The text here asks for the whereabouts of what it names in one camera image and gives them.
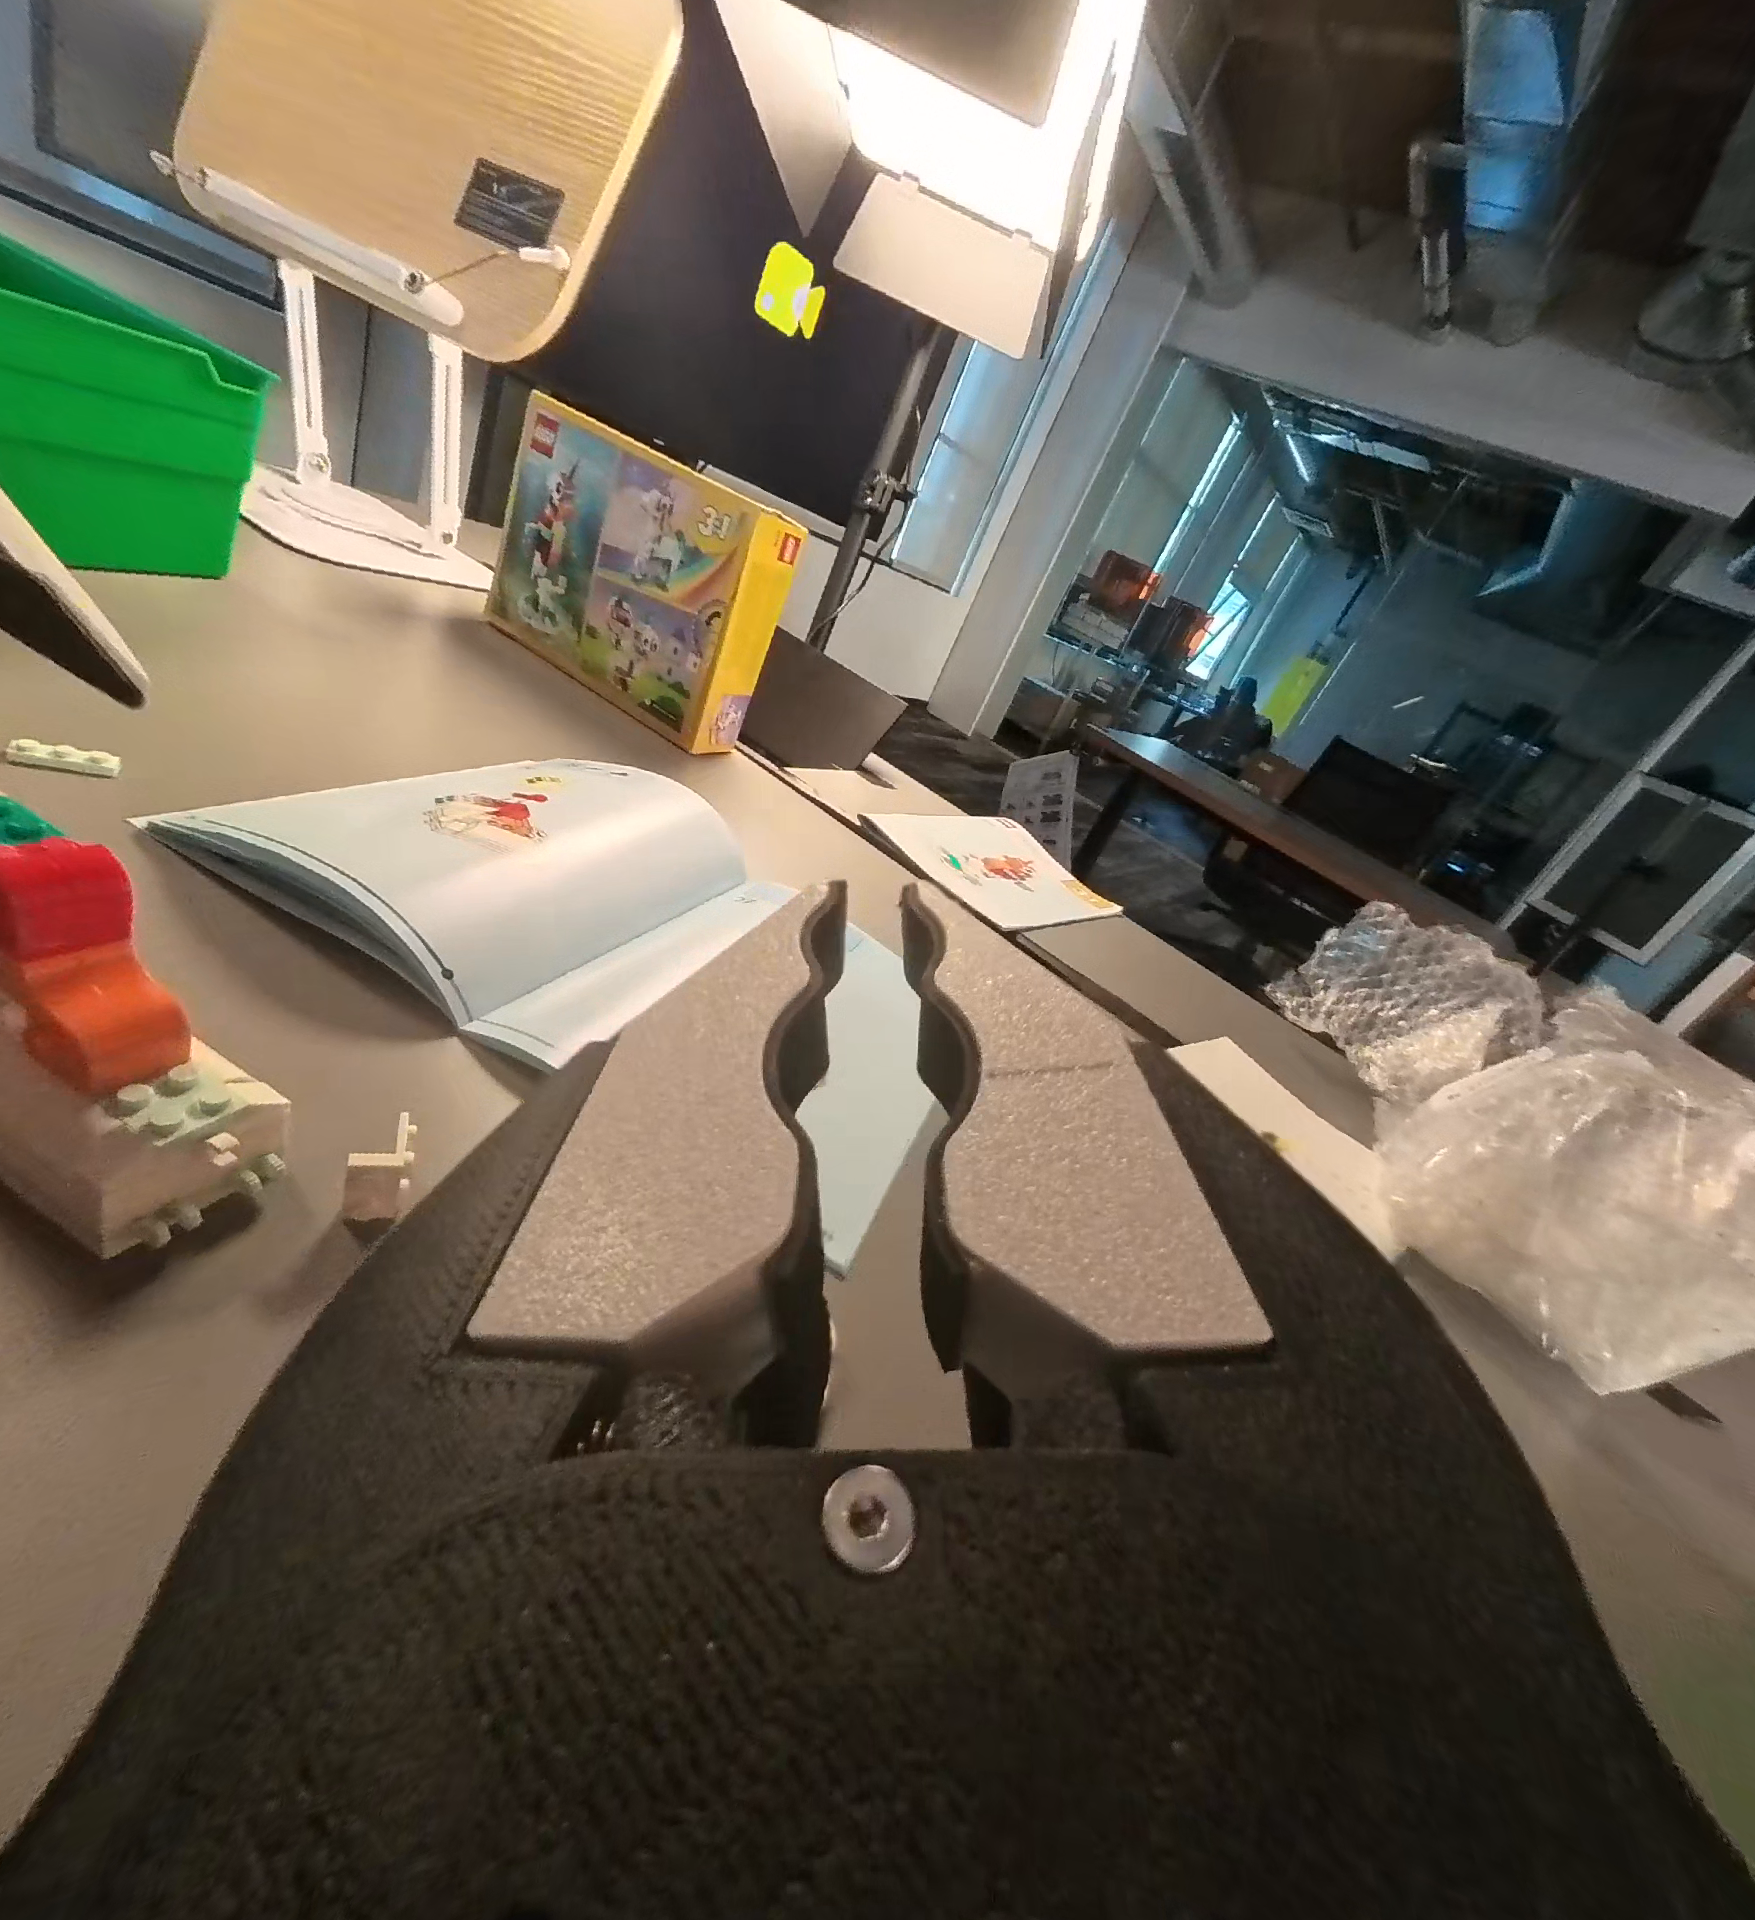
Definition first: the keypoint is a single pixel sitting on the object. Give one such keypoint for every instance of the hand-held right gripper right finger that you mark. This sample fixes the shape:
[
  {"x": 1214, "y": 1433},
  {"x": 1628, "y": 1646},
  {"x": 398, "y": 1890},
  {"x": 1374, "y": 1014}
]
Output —
[{"x": 1101, "y": 1184}]

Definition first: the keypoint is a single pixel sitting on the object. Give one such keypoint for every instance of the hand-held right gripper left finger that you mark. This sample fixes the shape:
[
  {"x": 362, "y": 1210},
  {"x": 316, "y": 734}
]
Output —
[{"x": 652, "y": 1184}]

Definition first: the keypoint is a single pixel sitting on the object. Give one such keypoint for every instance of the green plastic bin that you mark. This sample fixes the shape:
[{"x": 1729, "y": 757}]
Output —
[{"x": 97, "y": 450}]

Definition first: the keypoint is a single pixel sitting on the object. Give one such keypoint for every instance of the small white lego brick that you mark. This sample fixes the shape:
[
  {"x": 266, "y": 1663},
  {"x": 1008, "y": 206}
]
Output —
[{"x": 376, "y": 1184}]

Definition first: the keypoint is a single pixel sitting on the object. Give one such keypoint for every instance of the small white lego plate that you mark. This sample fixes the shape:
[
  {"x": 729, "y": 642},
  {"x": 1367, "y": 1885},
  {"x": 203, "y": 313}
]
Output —
[{"x": 62, "y": 757}]

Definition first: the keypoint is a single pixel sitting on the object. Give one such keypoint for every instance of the red white lego model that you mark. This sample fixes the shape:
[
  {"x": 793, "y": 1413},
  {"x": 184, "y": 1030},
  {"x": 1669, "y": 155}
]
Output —
[{"x": 67, "y": 960}]

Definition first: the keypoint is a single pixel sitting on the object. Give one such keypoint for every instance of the yellow lego set box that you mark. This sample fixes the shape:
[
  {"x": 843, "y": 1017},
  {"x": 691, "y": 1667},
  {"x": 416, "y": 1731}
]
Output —
[{"x": 638, "y": 586}]

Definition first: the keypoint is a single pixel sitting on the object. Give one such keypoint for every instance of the open light blue instruction booklet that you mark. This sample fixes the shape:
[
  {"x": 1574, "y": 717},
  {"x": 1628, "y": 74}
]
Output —
[{"x": 516, "y": 886}]

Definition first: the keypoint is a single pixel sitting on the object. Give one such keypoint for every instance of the small white instruction booklet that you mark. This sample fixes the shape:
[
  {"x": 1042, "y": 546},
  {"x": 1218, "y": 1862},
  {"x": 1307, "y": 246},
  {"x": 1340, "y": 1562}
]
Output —
[{"x": 996, "y": 870}]

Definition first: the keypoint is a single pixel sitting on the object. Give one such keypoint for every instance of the bubble wrap sheet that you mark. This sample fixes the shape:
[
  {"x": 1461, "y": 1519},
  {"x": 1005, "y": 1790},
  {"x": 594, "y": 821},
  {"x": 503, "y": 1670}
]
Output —
[{"x": 1403, "y": 992}]

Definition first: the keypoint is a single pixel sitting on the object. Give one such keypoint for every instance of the white printed sign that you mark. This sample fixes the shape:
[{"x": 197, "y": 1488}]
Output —
[{"x": 1039, "y": 795}]

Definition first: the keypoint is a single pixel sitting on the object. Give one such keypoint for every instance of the long wooden table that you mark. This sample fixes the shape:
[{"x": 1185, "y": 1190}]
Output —
[{"x": 1237, "y": 809}]

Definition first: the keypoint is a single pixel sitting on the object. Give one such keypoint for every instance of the clear plastic bag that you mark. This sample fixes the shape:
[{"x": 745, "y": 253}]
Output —
[{"x": 1597, "y": 1200}]

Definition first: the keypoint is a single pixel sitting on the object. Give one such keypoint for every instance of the dark flat panel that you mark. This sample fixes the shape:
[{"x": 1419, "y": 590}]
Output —
[{"x": 818, "y": 698}]

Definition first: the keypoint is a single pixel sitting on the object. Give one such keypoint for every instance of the book stand with wooden board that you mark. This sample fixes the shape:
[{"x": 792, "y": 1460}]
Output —
[{"x": 411, "y": 119}]

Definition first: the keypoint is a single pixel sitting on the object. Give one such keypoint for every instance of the black light stand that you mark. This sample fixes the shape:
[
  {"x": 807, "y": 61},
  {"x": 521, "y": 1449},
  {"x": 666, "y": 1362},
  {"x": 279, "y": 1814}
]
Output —
[{"x": 877, "y": 495}]

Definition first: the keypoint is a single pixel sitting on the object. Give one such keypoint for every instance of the black board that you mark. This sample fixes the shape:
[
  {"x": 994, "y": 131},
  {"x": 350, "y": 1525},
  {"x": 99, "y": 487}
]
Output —
[{"x": 696, "y": 406}]

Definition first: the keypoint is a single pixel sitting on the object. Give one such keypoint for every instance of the yellow sticker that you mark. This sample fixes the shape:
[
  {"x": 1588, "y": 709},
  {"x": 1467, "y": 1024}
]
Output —
[{"x": 787, "y": 290}]

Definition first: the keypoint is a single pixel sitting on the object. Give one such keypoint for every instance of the silver ventilation duct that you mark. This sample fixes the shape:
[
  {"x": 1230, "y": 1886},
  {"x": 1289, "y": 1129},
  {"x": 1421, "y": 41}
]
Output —
[{"x": 1521, "y": 136}]

